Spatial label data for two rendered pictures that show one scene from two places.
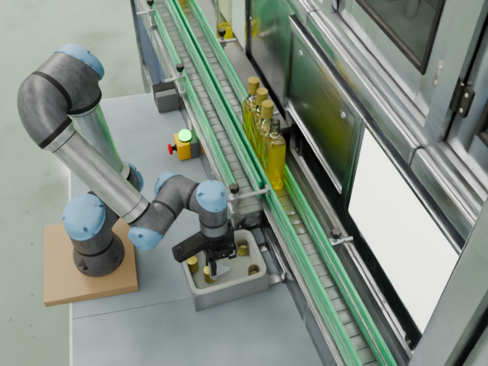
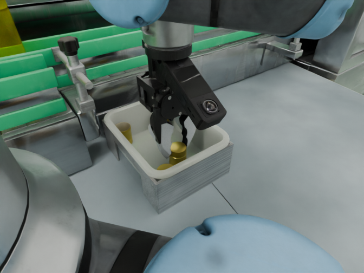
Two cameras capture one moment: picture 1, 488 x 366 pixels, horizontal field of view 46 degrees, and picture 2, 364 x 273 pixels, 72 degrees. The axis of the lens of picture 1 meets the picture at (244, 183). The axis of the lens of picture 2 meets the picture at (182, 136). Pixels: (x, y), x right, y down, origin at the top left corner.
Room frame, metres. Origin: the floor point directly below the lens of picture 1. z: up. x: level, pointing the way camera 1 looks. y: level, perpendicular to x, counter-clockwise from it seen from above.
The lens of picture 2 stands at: (1.05, 0.45, 1.13)
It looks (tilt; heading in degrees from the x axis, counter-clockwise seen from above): 39 degrees down; 253
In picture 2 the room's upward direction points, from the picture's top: straight up
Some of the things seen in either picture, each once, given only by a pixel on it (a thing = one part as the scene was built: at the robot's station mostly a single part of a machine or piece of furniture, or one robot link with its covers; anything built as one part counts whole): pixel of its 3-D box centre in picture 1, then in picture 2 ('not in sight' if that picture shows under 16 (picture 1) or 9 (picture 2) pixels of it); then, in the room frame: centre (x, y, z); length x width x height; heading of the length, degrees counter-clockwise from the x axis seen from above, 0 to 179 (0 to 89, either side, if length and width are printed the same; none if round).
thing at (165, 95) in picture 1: (165, 96); not in sight; (1.76, 0.30, 0.79); 0.08 x 0.08 x 0.08; 19
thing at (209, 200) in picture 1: (210, 202); not in sight; (0.96, 0.08, 1.10); 0.09 x 0.08 x 0.11; 62
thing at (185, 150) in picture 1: (185, 146); not in sight; (1.49, 0.21, 0.79); 0.07 x 0.07 x 0.07; 19
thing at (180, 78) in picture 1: (174, 81); not in sight; (1.66, 0.25, 0.94); 0.07 x 0.04 x 0.13; 109
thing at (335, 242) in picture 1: (340, 244); not in sight; (0.95, -0.26, 0.94); 0.07 x 0.04 x 0.13; 109
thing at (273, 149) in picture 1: (273, 160); (0, 38); (1.22, -0.09, 0.99); 0.06 x 0.06 x 0.21; 19
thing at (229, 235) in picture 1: (217, 240); (167, 78); (0.96, 0.07, 0.94); 0.09 x 0.08 x 0.12; 109
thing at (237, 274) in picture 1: (223, 268); (164, 142); (0.97, 0.06, 0.80); 0.22 x 0.17 x 0.09; 109
